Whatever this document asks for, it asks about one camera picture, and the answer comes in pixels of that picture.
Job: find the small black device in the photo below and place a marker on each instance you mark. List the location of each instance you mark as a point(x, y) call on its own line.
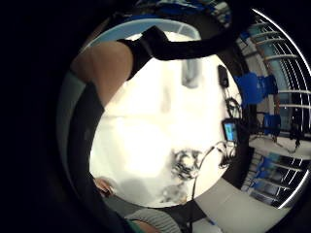
point(223, 76)

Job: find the blue chair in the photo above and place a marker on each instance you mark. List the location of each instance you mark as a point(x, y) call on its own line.
point(271, 84)
point(271, 124)
point(248, 88)

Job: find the phone with lit screen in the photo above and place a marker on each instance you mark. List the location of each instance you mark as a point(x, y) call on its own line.
point(230, 131)

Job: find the black earphones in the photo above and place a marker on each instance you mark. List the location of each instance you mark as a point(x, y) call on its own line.
point(226, 158)

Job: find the white background table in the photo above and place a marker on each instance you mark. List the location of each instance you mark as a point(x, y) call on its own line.
point(278, 146)

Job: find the black tripod stand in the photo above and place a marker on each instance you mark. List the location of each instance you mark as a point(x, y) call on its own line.
point(296, 134)

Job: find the person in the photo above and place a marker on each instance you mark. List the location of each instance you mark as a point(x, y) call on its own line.
point(79, 136)

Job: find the grey ribbed cloth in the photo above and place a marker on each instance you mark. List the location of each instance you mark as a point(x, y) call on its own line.
point(157, 220)

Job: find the window frame with bars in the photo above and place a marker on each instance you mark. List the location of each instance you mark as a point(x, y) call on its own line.
point(288, 58)

